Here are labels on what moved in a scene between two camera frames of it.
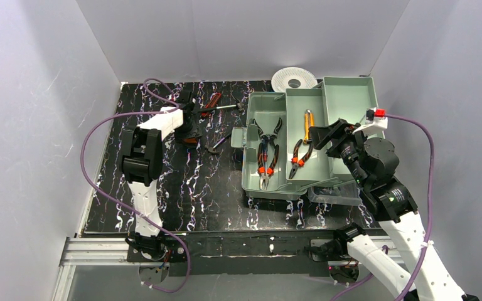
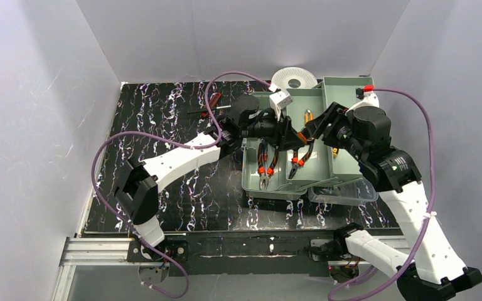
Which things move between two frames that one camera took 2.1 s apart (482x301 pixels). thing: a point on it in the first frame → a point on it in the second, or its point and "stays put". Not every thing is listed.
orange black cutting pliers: x=263 y=171 stays put
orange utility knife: x=309 y=122 stays put
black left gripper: x=188 y=129 → x=280 y=130
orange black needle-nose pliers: x=295 y=162 stays put
